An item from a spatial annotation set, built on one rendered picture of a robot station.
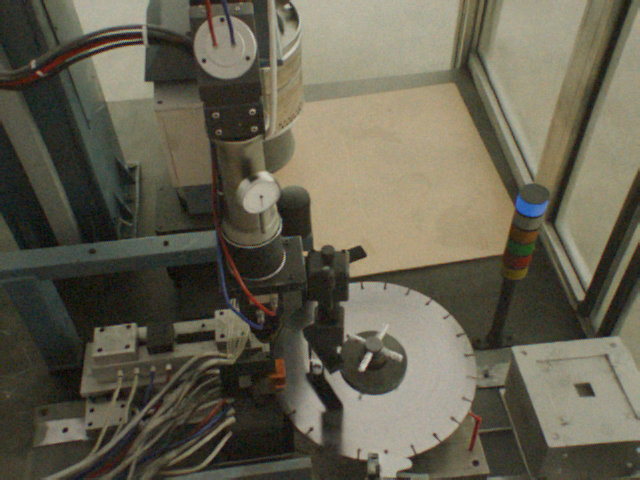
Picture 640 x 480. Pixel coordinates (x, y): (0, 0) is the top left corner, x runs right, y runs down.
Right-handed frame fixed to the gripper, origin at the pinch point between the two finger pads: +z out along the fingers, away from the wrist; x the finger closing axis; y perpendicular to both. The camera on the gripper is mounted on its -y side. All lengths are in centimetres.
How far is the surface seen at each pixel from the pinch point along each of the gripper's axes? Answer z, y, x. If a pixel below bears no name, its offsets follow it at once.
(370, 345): 13.9, -0.3, 11.1
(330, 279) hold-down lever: -7.8, -5.8, 28.9
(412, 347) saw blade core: 19.8, 6.7, 8.6
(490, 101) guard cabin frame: 99, 29, 43
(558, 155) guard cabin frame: 57, 36, 35
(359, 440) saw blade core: 5.9, -1.6, -0.7
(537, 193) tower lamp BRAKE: 21.2, 24.7, 34.6
